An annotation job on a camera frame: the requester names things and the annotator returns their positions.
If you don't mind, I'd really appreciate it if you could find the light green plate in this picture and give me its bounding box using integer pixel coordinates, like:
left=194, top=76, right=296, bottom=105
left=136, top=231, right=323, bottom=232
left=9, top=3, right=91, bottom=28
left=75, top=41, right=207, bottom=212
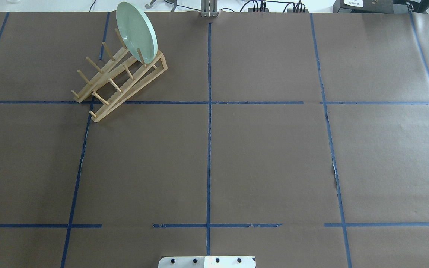
left=116, top=1, right=158, bottom=63

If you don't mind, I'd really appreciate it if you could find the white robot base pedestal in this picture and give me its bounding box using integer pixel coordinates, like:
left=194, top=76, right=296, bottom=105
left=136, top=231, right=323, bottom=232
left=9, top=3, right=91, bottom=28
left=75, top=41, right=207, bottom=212
left=158, top=256, right=257, bottom=268

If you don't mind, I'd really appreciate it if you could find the aluminium frame post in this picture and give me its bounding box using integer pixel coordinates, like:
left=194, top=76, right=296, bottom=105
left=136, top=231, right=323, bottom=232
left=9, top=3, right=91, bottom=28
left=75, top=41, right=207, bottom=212
left=200, top=0, right=219, bottom=17

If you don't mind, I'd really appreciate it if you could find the wooden plate rack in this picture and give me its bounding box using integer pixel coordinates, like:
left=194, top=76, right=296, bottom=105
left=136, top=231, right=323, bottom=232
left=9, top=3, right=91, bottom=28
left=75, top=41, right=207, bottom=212
left=71, top=29, right=168, bottom=122

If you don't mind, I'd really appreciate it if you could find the brown paper table cover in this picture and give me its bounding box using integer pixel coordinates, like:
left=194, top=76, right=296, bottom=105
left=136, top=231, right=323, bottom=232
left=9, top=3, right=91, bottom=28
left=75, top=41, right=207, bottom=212
left=0, top=12, right=429, bottom=268

